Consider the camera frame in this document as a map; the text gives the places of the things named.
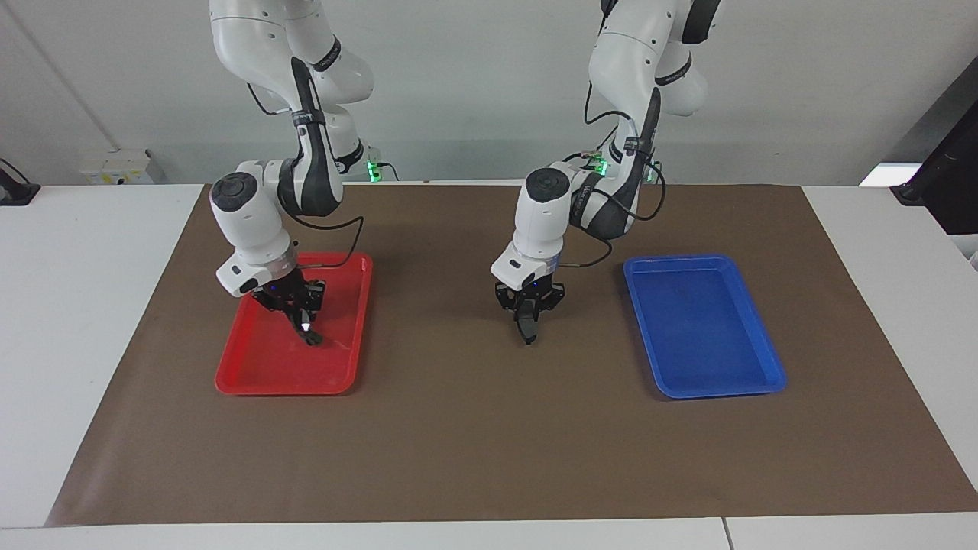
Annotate curved brake pad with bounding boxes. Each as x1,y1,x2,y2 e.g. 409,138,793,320
296,304,325,346

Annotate red plastic tray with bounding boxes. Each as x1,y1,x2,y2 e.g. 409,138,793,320
215,253,374,396

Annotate brown table mat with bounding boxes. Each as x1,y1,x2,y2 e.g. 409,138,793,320
46,183,978,528

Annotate blue plastic tray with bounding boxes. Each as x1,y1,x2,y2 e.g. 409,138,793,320
623,254,788,400

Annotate black clamp stand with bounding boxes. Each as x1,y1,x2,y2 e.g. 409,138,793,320
0,158,40,205

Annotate black monitor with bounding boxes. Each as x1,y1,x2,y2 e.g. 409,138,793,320
890,99,978,236

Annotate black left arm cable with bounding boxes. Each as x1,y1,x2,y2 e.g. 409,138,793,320
556,80,667,270

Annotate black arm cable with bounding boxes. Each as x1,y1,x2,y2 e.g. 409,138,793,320
244,57,366,270
556,80,667,270

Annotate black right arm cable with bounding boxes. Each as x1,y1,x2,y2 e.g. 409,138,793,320
244,57,366,270

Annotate black base cable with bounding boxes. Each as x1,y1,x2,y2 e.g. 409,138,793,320
564,130,612,166

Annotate white wall socket box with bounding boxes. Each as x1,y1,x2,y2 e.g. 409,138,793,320
80,149,166,185

